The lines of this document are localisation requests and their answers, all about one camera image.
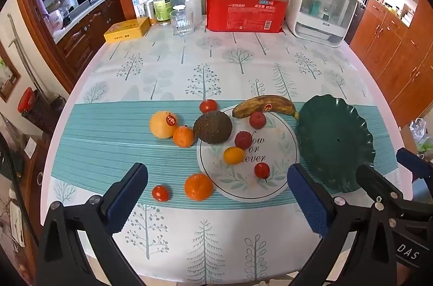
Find red cherry tomato with stem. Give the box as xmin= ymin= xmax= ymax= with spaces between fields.
xmin=254 ymin=162 xmax=271 ymax=180

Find yellow box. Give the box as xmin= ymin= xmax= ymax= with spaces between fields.
xmin=103 ymin=18 xmax=150 ymax=44

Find white and blue card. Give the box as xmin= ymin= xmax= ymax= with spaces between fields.
xmin=131 ymin=0 xmax=148 ymax=18

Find small yellow orange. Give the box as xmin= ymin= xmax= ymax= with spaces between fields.
xmin=223 ymin=146 xmax=245 ymax=165

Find large orange with sticker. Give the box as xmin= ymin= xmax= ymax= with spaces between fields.
xmin=150 ymin=110 xmax=179 ymax=139

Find clear drinking glass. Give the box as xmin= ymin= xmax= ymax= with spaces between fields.
xmin=170 ymin=9 xmax=194 ymax=37

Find white plastic bottle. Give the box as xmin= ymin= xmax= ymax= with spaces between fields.
xmin=184 ymin=0 xmax=203 ymax=26

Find white printed round plate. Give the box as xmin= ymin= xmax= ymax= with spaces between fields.
xmin=197 ymin=105 xmax=300 ymax=203

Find dark brown avocado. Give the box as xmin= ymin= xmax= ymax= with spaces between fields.
xmin=193 ymin=112 xmax=233 ymax=145

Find metal tin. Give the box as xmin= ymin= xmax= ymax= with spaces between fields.
xmin=144 ymin=0 xmax=156 ymax=26

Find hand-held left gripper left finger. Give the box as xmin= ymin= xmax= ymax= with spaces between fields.
xmin=35 ymin=162 xmax=149 ymax=286

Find small tangerine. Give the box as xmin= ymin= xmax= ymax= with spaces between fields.
xmin=173 ymin=125 xmax=195 ymax=148

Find clear plastic bag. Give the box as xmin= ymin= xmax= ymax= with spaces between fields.
xmin=409 ymin=119 xmax=433 ymax=151

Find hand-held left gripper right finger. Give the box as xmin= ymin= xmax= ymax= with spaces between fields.
xmin=287 ymin=163 xmax=398 ymax=286

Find orange tangerine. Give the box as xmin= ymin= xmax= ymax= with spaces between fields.
xmin=184 ymin=173 xmax=214 ymax=201

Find red round lid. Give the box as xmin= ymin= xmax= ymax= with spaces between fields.
xmin=18 ymin=87 xmax=36 ymax=113

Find tree print tablecloth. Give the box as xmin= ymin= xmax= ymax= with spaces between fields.
xmin=44 ymin=24 xmax=411 ymax=286

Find dark green wavy plate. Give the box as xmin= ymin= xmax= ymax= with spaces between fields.
xmin=297 ymin=94 xmax=375 ymax=193

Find wooden kitchen counter cabinets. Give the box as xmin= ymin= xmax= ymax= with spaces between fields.
xmin=54 ymin=0 xmax=126 ymax=77

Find spotted yellow banana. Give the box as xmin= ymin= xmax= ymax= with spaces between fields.
xmin=232 ymin=96 xmax=300 ymax=120

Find glass bottle with green label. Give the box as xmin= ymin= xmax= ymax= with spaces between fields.
xmin=153 ymin=0 xmax=172 ymax=26

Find wooden picture frame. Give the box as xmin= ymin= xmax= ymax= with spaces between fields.
xmin=0 ymin=46 xmax=21 ymax=102

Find white countertop cup cabinet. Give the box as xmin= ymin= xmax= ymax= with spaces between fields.
xmin=287 ymin=0 xmax=363 ymax=48

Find red pack of paper cups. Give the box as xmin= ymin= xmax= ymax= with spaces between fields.
xmin=197 ymin=0 xmax=300 ymax=34

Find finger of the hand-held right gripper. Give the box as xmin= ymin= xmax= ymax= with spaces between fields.
xmin=396 ymin=147 xmax=433 ymax=203
xmin=356 ymin=164 xmax=433 ymax=230

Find small red apple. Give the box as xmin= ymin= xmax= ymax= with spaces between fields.
xmin=235 ymin=131 xmax=254 ymax=150
xmin=249 ymin=111 xmax=267 ymax=130

